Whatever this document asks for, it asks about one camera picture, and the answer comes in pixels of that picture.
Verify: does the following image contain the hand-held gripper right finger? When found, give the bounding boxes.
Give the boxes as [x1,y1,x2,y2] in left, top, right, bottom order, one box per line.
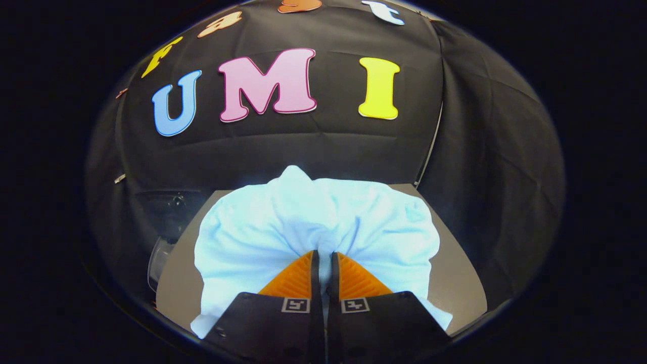
[326,251,453,364]

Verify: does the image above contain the light blue polo shirt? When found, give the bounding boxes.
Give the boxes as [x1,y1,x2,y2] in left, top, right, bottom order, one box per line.
[191,165,453,339]

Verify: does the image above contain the dark grey washing machine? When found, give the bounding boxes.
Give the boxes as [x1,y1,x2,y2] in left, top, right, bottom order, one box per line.
[134,188,213,294]

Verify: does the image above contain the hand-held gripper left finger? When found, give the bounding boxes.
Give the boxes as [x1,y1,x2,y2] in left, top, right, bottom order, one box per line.
[202,250,324,364]

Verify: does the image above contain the black backdrop cloth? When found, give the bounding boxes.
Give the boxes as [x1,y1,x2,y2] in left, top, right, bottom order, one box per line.
[86,0,566,304]

